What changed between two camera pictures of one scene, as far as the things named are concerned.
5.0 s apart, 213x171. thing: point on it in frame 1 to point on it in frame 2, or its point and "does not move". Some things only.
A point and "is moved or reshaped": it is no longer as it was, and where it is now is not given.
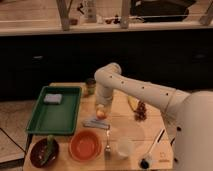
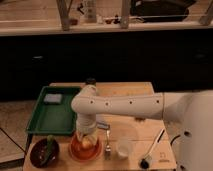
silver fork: (107, 148) does not move
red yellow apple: (101, 113) is moved or reshaped
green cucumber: (48, 148) does not move
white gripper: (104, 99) to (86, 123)
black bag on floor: (161, 10) does not move
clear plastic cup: (126, 147) does not move
